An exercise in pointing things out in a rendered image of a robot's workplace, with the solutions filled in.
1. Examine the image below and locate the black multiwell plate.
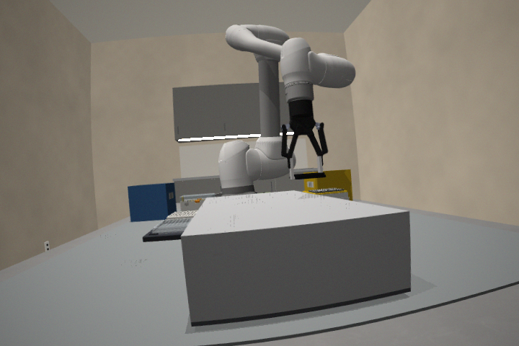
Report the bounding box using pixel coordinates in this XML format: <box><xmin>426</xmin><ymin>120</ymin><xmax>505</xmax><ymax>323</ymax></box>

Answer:
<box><xmin>294</xmin><ymin>172</ymin><xmax>326</xmax><ymax>179</ymax></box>

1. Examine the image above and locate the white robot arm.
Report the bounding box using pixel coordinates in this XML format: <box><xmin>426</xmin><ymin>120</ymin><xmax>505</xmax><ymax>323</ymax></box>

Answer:
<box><xmin>215</xmin><ymin>25</ymin><xmax>355</xmax><ymax>197</ymax></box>

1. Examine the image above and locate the dark blue open-top bin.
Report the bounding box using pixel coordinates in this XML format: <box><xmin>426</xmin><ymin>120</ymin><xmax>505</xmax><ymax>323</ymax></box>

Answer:
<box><xmin>128</xmin><ymin>182</ymin><xmax>177</xmax><ymax>222</ymax></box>

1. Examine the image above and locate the yellow open-top bin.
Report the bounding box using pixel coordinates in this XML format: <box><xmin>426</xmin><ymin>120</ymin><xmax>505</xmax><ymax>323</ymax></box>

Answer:
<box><xmin>304</xmin><ymin>169</ymin><xmax>352</xmax><ymax>201</ymax></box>

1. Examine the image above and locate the light grey bench mat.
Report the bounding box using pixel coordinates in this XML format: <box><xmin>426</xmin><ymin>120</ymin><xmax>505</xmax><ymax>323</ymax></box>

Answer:
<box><xmin>0</xmin><ymin>213</ymin><xmax>519</xmax><ymax>346</ymax></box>

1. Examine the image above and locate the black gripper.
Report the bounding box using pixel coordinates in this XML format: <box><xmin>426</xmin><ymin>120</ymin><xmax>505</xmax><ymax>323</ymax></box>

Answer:
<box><xmin>281</xmin><ymin>99</ymin><xmax>328</xmax><ymax>179</ymax></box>

